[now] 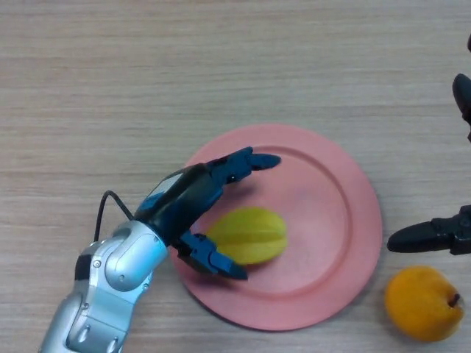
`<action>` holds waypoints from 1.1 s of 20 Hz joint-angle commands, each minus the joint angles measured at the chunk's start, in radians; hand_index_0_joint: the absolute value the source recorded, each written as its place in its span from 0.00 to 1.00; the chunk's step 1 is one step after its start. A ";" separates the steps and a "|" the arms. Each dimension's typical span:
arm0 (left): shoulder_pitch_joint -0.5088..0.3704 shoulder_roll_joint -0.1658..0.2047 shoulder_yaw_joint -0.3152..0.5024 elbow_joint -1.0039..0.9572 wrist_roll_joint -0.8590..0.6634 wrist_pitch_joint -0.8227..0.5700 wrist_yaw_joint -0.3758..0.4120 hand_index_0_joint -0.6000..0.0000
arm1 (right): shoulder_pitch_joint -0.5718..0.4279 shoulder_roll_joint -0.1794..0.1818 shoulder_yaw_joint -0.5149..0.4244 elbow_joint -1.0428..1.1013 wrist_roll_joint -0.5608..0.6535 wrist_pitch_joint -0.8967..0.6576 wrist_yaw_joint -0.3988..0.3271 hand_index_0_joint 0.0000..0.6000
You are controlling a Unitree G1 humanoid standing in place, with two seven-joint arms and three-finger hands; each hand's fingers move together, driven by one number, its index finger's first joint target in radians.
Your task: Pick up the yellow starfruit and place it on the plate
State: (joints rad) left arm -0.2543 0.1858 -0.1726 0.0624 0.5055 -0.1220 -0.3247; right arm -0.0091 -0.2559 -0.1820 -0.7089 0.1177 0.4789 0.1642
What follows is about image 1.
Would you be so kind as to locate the pink round plate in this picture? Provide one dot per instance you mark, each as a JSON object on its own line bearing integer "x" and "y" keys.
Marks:
{"x": 294, "y": 228}

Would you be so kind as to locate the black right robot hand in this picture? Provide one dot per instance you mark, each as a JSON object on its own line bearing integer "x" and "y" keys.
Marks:
{"x": 461, "y": 99}

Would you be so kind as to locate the orange yellow pear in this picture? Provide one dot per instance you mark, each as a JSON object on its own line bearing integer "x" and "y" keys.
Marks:
{"x": 421, "y": 303}

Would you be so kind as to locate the yellow green starfruit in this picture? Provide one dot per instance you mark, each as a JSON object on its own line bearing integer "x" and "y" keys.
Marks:
{"x": 250, "y": 235}

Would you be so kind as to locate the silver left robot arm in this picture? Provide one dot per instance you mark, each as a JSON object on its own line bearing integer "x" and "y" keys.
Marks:
{"x": 103, "y": 283}

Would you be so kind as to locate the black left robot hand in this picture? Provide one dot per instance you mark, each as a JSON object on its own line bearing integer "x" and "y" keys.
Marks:
{"x": 180, "y": 204}

